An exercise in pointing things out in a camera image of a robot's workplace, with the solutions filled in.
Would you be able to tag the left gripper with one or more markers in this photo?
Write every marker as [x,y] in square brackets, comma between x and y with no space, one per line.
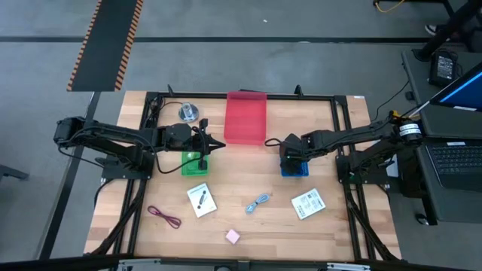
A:
[180,137]

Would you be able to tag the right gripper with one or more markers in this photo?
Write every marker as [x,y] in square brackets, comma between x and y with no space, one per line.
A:
[295,147]

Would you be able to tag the small green white charger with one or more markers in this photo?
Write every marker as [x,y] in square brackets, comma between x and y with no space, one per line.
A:
[193,154]

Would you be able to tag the white box with black picture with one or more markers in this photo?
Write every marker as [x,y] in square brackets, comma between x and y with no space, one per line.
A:
[203,201]

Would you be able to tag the white box with printed text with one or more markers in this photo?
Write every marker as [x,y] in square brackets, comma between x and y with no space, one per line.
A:
[308,204]

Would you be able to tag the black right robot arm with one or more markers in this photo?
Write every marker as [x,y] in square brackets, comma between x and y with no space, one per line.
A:
[357,133]

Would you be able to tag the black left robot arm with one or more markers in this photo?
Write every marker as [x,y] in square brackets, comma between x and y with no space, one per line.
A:
[113,135]

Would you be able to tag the blue plastic bin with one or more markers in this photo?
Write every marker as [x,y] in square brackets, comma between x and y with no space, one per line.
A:
[304,171]

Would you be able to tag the green plastic bin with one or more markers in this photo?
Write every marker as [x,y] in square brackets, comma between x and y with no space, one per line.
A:
[192,169]

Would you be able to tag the pink plastic bin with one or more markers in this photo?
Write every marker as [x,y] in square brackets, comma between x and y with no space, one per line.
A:
[244,120]

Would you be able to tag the silver round metal stand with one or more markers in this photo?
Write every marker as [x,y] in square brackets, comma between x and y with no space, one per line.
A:
[188,113]

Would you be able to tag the yellow plug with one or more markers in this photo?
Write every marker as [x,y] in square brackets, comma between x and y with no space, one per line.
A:
[394,113]

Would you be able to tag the black caster wheel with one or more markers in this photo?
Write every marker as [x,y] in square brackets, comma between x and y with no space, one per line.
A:
[421,219]

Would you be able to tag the black orange striped floor mat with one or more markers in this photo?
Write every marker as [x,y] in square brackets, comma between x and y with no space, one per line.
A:
[105,45]

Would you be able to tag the laptop computer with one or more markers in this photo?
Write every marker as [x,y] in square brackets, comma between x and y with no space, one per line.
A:
[444,124]

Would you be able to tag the black laptop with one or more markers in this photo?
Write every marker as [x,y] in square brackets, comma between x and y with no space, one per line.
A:
[455,158]

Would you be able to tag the black power adapter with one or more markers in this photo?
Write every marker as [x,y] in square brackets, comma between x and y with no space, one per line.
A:
[444,67]

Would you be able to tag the person's shoe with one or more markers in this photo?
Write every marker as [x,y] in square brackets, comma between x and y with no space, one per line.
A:
[431,29]

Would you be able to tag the monitor with blue screen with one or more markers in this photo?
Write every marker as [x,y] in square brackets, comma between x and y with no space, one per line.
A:
[467,92]

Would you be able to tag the grey chair base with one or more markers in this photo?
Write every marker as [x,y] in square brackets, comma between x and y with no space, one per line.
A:
[11,172]

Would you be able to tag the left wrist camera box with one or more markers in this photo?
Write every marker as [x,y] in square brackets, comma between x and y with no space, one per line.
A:
[203,123]

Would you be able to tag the black aluminium table frame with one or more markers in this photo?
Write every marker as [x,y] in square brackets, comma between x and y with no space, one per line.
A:
[293,96]

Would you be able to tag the black camera beam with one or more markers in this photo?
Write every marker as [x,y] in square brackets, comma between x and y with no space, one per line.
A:
[56,263]

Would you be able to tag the black slanted stand post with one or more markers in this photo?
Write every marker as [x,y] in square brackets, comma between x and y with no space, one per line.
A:
[452,22]

